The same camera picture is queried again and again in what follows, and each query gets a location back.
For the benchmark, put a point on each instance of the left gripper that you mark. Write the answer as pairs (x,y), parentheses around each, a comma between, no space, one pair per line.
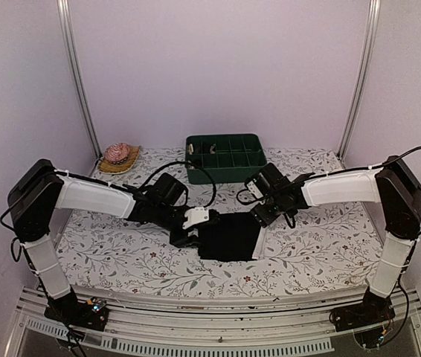
(184,240)

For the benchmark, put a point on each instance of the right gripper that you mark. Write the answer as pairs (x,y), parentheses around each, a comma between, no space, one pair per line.
(264,217)

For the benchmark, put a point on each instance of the black white-banded underwear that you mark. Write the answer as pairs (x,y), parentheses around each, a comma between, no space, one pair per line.
(232,239)

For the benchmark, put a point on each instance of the green divided storage box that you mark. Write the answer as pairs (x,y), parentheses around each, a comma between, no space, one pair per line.
(238,157)

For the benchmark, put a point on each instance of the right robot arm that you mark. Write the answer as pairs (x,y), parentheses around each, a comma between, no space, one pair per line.
(390,186)

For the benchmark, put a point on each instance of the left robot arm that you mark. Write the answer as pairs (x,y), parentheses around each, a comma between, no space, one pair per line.
(45,195)

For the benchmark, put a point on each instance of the pink patterned ball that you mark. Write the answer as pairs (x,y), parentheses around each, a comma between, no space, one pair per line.
(117,153)

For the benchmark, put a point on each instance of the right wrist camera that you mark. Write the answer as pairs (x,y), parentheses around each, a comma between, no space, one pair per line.
(254,190)

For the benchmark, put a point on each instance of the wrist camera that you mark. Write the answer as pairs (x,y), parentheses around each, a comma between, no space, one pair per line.
(197,216)
(254,190)

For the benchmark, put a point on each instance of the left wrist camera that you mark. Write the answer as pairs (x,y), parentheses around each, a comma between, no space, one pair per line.
(197,216)

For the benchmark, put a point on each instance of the front aluminium rail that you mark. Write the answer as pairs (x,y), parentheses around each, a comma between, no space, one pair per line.
(295,325)

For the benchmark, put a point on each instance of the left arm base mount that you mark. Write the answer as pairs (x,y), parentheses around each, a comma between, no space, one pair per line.
(69,311)

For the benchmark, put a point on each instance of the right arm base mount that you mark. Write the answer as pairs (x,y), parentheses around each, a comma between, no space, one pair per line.
(372,310)

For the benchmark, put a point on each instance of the right aluminium frame post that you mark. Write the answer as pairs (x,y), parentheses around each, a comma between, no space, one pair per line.
(361,79)

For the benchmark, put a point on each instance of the aluminium frame post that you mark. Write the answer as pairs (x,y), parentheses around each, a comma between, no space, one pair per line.
(73,61)
(361,79)

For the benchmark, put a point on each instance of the left aluminium frame post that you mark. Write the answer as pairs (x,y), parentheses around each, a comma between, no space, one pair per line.
(73,61)

